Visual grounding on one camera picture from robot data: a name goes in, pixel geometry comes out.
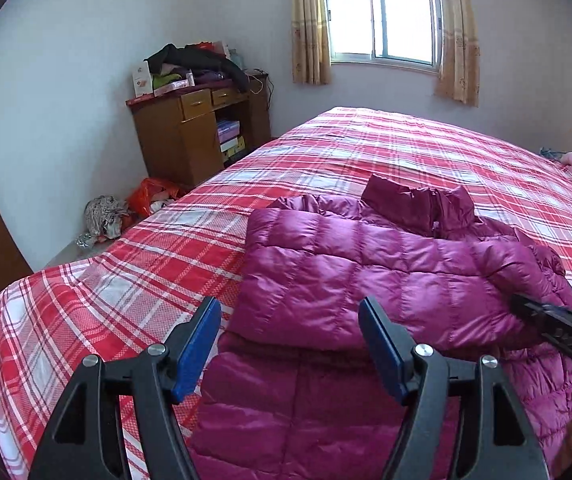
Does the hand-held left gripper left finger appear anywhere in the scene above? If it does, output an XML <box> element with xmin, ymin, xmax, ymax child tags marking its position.
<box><xmin>28</xmin><ymin>296</ymin><xmax>223</xmax><ymax>480</ymax></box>

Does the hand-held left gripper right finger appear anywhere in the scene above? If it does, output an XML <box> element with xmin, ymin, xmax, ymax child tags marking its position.
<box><xmin>358</xmin><ymin>296</ymin><xmax>549</xmax><ymax>480</ymax></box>

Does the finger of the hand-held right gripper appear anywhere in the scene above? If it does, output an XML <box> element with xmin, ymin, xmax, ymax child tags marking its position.
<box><xmin>510</xmin><ymin>292</ymin><xmax>572</xmax><ymax>376</ymax></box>

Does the magenta down jacket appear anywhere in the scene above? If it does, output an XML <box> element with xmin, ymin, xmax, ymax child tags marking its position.
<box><xmin>188</xmin><ymin>173</ymin><xmax>572</xmax><ymax>480</ymax></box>

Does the bed with red plaid sheet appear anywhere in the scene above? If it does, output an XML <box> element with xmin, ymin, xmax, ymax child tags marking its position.
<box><xmin>0</xmin><ymin>106</ymin><xmax>572</xmax><ymax>480</ymax></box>

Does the red plastic bag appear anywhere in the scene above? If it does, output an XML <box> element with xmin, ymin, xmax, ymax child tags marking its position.
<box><xmin>127</xmin><ymin>177</ymin><xmax>187</xmax><ymax>217</ymax></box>

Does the grey cloth bundle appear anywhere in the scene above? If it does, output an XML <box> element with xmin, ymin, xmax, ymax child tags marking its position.
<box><xmin>83</xmin><ymin>196</ymin><xmax>129</xmax><ymax>240</ymax></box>

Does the wooden cabinet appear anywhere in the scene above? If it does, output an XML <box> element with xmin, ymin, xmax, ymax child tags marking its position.
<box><xmin>126</xmin><ymin>72</ymin><xmax>273</xmax><ymax>188</ymax></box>

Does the purple box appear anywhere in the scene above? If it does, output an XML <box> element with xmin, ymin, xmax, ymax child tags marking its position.
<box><xmin>216</xmin><ymin>120</ymin><xmax>241</xmax><ymax>143</ymax></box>

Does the pink flat box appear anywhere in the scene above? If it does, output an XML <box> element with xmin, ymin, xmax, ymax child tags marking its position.
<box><xmin>153</xmin><ymin>80</ymin><xmax>201</xmax><ymax>97</ymax></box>

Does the white carton box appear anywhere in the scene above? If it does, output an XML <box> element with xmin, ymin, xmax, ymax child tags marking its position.
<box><xmin>132</xmin><ymin>61</ymin><xmax>155</xmax><ymax>100</ymax></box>

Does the beige curtain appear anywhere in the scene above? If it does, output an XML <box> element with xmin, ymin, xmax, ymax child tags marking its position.
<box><xmin>291</xmin><ymin>0</ymin><xmax>333</xmax><ymax>86</ymax></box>
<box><xmin>434</xmin><ymin>0</ymin><xmax>481</xmax><ymax>107</ymax></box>

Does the black jacket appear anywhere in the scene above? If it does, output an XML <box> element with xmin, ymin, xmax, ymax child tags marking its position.
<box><xmin>146</xmin><ymin>43</ymin><xmax>251</xmax><ymax>93</ymax></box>

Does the window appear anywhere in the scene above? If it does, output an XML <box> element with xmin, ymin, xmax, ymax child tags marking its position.
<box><xmin>322</xmin><ymin>0</ymin><xmax>441</xmax><ymax>67</ymax></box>

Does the white cable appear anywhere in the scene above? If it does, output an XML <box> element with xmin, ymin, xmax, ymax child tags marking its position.
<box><xmin>248</xmin><ymin>71</ymin><xmax>274</xmax><ymax>106</ymax></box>

